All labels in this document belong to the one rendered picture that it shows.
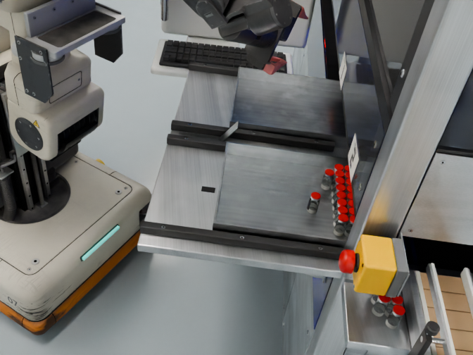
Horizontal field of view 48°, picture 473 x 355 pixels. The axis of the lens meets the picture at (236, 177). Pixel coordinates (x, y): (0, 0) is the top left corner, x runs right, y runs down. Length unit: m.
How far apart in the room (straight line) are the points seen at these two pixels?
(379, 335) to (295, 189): 0.37
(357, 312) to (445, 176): 0.30
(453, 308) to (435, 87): 0.42
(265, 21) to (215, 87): 0.59
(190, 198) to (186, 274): 1.00
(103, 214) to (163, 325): 0.45
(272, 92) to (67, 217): 0.87
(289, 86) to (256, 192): 0.46
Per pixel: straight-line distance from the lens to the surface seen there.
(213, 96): 1.45
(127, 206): 1.98
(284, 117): 1.41
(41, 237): 1.91
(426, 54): 0.77
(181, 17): 1.86
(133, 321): 2.01
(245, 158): 1.26
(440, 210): 0.95
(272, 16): 0.92
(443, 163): 0.88
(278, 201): 1.16
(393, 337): 1.02
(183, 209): 1.12
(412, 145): 0.85
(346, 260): 0.92
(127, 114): 2.88
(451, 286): 1.07
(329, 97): 1.53
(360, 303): 1.04
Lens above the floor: 1.69
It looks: 42 degrees down
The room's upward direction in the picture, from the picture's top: 8 degrees clockwise
